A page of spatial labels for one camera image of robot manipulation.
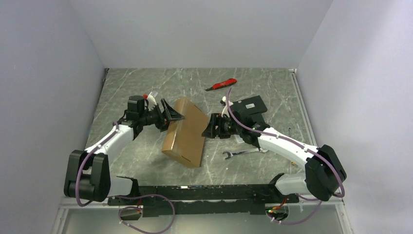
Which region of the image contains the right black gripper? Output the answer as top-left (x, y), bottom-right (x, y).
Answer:
top-left (202, 113), bottom-right (243, 139)

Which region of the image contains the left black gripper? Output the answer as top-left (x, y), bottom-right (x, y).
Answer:
top-left (140, 98), bottom-right (185, 132)

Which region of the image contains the brown cardboard express box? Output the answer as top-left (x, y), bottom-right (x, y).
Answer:
top-left (161, 97), bottom-right (209, 168)

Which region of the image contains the red utility knife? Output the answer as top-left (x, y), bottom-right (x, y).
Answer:
top-left (205, 78), bottom-right (237, 92)

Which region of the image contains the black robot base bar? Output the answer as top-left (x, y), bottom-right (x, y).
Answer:
top-left (107, 184), bottom-right (299, 217)

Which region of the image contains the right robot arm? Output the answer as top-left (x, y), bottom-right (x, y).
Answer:
top-left (202, 110), bottom-right (347, 202)

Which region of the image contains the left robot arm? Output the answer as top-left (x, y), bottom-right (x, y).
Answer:
top-left (64, 96), bottom-right (184, 207)

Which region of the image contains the black square box with label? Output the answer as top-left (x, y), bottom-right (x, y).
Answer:
top-left (230, 95), bottom-right (267, 118)

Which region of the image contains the white rounded power bank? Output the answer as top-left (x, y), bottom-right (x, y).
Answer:
top-left (235, 135), bottom-right (244, 144)

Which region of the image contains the silver open-end wrench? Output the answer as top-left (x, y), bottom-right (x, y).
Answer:
top-left (223, 148), bottom-right (268, 160)

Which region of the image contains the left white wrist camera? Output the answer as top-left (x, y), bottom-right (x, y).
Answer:
top-left (143, 91), bottom-right (158, 109)

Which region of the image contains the aluminium frame rail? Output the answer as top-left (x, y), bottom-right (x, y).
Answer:
top-left (51, 69), bottom-right (352, 234)

